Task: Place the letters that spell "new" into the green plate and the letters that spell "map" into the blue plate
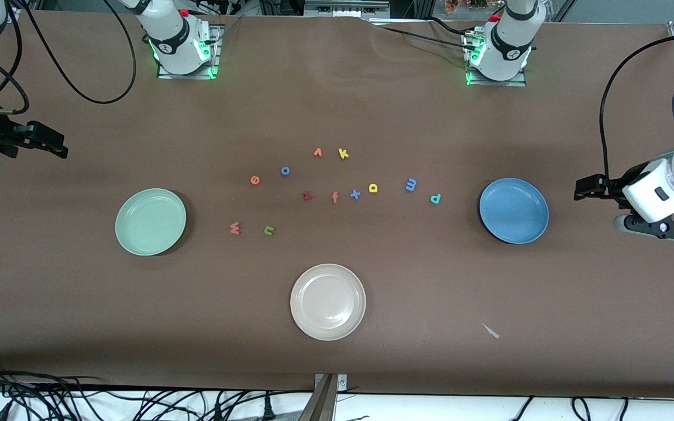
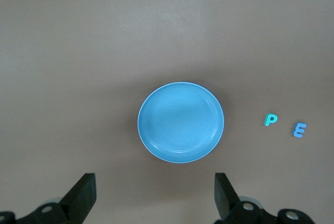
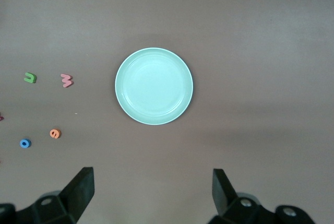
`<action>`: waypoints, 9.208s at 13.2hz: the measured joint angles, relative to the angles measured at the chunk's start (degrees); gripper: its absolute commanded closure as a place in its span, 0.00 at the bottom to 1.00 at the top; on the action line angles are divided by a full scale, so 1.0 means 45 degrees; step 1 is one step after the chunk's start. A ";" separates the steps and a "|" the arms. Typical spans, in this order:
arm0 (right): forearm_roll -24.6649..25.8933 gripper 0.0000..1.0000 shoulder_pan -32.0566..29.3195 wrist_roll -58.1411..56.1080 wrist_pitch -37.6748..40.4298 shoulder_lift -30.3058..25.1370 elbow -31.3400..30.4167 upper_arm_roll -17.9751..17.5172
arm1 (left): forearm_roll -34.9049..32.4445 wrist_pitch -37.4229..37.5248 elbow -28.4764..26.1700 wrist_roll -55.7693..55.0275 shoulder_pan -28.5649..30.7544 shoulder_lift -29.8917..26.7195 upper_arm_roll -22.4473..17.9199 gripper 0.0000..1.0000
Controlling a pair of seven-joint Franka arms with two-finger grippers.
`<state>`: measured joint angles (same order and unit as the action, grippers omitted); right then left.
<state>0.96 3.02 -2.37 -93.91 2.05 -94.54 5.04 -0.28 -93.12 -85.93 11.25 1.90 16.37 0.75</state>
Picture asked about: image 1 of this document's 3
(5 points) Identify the blue plate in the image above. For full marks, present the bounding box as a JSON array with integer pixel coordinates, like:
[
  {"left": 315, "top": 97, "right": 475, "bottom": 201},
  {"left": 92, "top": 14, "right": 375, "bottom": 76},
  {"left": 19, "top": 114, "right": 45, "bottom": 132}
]
[{"left": 479, "top": 178, "right": 550, "bottom": 245}]

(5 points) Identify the light green plate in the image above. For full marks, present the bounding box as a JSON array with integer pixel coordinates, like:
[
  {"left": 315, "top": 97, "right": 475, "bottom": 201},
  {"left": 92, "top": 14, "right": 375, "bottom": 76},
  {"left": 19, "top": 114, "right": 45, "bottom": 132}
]
[{"left": 115, "top": 188, "right": 187, "bottom": 257}]

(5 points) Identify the colorful object pile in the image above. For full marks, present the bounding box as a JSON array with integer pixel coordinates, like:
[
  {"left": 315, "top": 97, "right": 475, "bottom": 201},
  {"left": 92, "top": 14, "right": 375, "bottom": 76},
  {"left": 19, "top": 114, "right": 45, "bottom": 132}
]
[{"left": 445, "top": 0, "right": 490, "bottom": 13}]

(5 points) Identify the beige plate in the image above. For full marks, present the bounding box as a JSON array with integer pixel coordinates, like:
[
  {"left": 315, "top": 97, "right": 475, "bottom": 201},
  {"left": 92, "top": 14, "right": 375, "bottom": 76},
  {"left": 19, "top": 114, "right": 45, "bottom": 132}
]
[{"left": 290, "top": 263, "right": 367, "bottom": 341}]

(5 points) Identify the grey device box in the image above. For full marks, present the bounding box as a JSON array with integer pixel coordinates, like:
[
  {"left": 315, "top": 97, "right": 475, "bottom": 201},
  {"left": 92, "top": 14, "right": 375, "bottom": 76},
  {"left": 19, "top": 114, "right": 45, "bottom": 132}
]
[{"left": 304, "top": 0, "right": 390, "bottom": 18}]

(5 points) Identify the aluminium profile bar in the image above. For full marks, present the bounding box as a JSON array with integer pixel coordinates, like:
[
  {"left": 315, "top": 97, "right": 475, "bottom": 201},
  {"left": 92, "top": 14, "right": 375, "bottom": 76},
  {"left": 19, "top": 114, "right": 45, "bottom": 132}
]
[{"left": 298, "top": 375, "right": 339, "bottom": 421}]

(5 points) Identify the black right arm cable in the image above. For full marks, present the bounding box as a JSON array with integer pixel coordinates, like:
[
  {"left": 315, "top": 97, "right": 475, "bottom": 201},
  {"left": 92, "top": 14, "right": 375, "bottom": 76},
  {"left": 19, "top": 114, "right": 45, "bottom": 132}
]
[{"left": 0, "top": 0, "right": 138, "bottom": 115}]

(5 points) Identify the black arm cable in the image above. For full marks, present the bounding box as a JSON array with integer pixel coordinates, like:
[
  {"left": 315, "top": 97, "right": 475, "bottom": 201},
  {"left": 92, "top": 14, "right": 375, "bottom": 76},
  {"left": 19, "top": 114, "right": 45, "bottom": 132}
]
[
  {"left": 599, "top": 34, "right": 674, "bottom": 187},
  {"left": 0, "top": 0, "right": 138, "bottom": 115}
]

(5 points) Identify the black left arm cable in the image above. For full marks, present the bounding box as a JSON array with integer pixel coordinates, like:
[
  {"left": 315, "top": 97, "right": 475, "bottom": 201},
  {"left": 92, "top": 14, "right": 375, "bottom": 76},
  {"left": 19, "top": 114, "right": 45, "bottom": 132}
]
[{"left": 599, "top": 34, "right": 674, "bottom": 187}]

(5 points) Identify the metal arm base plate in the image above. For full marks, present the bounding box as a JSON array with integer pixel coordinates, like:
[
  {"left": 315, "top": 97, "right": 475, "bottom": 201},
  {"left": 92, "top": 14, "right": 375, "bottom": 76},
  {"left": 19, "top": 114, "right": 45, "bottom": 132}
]
[
  {"left": 157, "top": 25, "right": 221, "bottom": 80},
  {"left": 466, "top": 29, "right": 528, "bottom": 88}
]

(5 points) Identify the black table cable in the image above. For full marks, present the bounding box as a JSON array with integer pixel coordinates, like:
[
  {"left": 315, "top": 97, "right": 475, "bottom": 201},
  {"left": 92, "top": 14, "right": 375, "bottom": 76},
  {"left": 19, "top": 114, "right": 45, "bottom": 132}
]
[
  {"left": 425, "top": 16, "right": 472, "bottom": 37},
  {"left": 381, "top": 25, "right": 475, "bottom": 47}
]

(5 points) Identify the metal table clamp bracket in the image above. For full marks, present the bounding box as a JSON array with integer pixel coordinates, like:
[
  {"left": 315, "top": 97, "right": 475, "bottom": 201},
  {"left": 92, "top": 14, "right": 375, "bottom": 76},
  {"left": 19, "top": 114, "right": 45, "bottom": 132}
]
[{"left": 314, "top": 374, "right": 348, "bottom": 394}]

